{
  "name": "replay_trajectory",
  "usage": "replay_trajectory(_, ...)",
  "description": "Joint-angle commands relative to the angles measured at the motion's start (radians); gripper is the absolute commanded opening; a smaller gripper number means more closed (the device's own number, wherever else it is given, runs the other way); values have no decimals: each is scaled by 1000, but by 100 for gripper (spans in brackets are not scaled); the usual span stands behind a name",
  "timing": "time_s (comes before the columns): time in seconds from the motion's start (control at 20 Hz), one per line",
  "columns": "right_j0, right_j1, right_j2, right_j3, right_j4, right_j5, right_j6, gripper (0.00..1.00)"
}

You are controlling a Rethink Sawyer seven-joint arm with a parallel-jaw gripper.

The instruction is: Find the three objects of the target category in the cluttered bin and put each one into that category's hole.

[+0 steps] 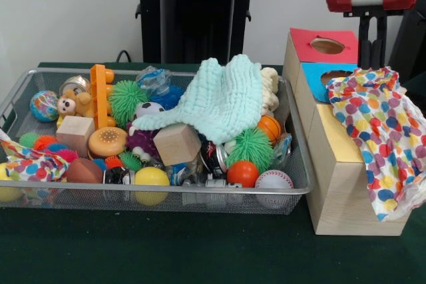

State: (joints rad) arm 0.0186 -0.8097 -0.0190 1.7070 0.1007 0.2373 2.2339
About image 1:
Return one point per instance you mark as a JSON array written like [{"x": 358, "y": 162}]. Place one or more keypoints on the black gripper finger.
[
  {"x": 380, "y": 44},
  {"x": 366, "y": 48}
]

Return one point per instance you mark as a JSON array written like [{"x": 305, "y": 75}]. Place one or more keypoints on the mint green knitted cloth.
[{"x": 216, "y": 104}]

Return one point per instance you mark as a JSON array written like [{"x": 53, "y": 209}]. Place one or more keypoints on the wooden box with three holes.
[{"x": 339, "y": 197}]

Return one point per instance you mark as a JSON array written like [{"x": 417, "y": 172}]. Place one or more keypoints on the silver mesh bin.
[{"x": 199, "y": 202}]

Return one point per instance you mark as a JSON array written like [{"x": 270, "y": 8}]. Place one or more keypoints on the dark green side table cloth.
[{"x": 417, "y": 86}]

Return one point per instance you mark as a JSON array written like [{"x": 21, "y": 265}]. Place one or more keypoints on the small orange basketball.
[{"x": 270, "y": 127}]

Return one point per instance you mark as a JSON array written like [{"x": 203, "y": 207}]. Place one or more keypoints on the green spiky rubber ball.
[{"x": 249, "y": 147}]

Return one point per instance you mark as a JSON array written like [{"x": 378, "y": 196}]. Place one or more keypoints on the small white baseball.
[{"x": 273, "y": 179}]

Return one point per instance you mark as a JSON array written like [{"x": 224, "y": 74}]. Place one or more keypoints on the plain orange ball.
[{"x": 243, "y": 173}]

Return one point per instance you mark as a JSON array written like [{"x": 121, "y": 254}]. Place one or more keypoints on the plain wooden cube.
[
  {"x": 176, "y": 146},
  {"x": 75, "y": 132}
]

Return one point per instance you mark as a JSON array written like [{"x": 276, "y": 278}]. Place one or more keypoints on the plain yellow ball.
[{"x": 151, "y": 177}]

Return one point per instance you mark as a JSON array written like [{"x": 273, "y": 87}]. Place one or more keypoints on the toy hamburger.
[{"x": 106, "y": 141}]

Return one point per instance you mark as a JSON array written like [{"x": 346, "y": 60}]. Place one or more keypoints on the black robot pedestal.
[{"x": 186, "y": 31}]

